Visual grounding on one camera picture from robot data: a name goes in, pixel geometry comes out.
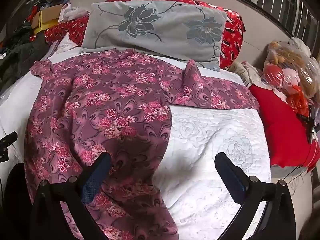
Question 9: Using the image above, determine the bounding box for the cardboard box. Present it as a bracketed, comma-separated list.
[31, 4, 68, 30]

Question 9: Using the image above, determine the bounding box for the white crumpled cloth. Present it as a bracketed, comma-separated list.
[59, 4, 89, 22]

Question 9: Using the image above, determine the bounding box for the yellow cloth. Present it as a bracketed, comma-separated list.
[33, 17, 48, 33]

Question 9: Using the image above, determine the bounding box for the beige floral cloth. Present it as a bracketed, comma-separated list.
[227, 60, 265, 88]

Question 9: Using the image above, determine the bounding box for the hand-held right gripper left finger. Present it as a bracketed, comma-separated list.
[30, 152, 113, 240]

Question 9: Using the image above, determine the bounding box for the purple floral garment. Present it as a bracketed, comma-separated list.
[24, 48, 259, 240]

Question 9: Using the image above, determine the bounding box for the white quilted bedspread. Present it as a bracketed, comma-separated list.
[0, 34, 273, 240]

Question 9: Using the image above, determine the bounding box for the plastic bag of stuffed toys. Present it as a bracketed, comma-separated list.
[262, 37, 320, 117]

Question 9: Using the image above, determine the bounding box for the red cushion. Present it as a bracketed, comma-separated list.
[249, 84, 320, 168]

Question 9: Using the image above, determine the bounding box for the white sheet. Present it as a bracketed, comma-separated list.
[47, 34, 83, 58]

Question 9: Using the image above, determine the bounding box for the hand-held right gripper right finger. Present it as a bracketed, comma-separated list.
[214, 152, 299, 240]

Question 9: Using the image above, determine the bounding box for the grey floral pillow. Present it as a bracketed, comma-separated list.
[79, 0, 228, 72]

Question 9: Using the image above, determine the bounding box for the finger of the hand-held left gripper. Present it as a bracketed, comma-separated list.
[0, 131, 18, 163]

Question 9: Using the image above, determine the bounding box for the black tool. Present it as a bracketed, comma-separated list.
[297, 105, 318, 144]

